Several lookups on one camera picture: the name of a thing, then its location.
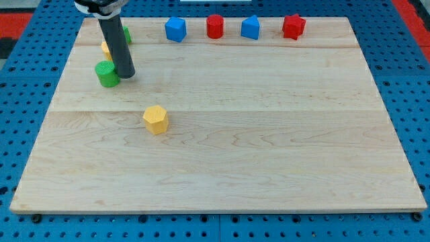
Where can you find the green block behind rod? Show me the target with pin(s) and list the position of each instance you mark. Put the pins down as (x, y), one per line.
(127, 34)

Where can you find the yellow block behind rod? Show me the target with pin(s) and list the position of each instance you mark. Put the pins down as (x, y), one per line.
(106, 51)

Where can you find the yellow hexagon block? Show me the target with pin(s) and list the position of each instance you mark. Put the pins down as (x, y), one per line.
(156, 119)

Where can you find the red cylinder block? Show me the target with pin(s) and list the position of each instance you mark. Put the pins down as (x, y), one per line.
(215, 26)

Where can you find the wooden board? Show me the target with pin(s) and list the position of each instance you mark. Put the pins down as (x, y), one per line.
(267, 126)

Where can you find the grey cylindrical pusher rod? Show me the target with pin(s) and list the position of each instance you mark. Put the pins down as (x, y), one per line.
(115, 38)

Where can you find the blue cube block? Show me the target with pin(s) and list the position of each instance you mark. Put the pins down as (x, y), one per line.
(175, 29)

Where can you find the red star block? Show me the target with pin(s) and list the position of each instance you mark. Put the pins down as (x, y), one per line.
(293, 26)

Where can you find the green cylinder block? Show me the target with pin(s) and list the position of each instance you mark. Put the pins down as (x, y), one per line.
(106, 73)

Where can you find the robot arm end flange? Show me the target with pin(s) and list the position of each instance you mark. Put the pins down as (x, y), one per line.
(101, 9)

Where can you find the blue triangle block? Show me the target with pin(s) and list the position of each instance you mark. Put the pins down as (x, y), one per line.
(250, 27)

